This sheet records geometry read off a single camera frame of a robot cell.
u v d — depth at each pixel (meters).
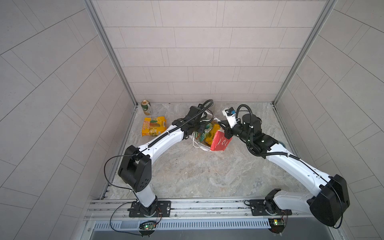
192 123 0.63
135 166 0.45
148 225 0.64
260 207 0.71
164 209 0.71
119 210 0.71
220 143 0.78
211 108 1.06
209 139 0.85
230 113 0.62
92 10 0.71
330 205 0.43
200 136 0.86
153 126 0.94
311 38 0.82
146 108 1.02
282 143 0.89
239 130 0.63
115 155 0.42
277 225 0.68
